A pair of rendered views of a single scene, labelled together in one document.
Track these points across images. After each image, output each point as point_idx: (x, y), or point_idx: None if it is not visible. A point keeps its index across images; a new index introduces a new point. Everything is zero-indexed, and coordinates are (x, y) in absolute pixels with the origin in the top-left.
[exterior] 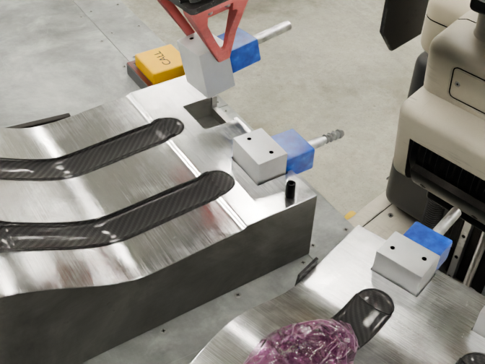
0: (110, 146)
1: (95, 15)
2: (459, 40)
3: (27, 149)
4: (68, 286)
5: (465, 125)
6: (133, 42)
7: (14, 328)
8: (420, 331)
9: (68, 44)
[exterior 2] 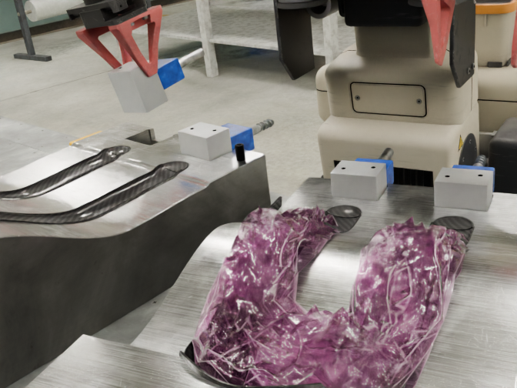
0: (65, 175)
1: (23, 140)
2: (347, 62)
3: None
4: (53, 235)
5: (375, 127)
6: (64, 147)
7: (7, 284)
8: (390, 217)
9: (2, 161)
